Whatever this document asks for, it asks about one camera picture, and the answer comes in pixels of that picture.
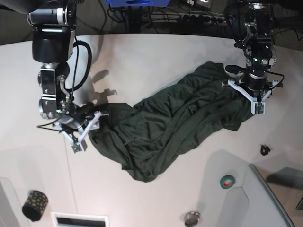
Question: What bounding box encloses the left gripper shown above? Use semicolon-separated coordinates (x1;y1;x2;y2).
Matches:
244;70;267;91

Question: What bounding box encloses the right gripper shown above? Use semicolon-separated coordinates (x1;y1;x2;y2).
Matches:
59;105;107;132

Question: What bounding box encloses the dark green t-shirt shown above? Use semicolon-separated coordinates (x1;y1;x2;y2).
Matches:
89;61;252;183

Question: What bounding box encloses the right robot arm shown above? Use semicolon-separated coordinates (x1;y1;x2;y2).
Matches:
27;0;93;134

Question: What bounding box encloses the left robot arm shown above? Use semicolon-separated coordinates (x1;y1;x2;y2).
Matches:
241;0;276;91

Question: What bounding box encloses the small black clip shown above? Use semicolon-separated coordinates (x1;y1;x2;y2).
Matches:
260;144;271;156

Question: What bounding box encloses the black gold dotted cup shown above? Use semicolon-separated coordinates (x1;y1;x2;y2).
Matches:
22;190;49;222

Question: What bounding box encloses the white power strip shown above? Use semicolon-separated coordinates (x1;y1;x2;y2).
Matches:
151;13;227;26

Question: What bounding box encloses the green tape roll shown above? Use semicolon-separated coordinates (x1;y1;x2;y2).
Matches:
220;175;236;189

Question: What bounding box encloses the white slotted tray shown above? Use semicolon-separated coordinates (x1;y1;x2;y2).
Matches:
51;212;109;227

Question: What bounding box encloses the blue box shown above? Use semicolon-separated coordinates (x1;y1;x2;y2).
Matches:
105;0;170;7

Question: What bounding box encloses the round metal tin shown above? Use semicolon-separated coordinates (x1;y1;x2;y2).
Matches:
184;211;201;227

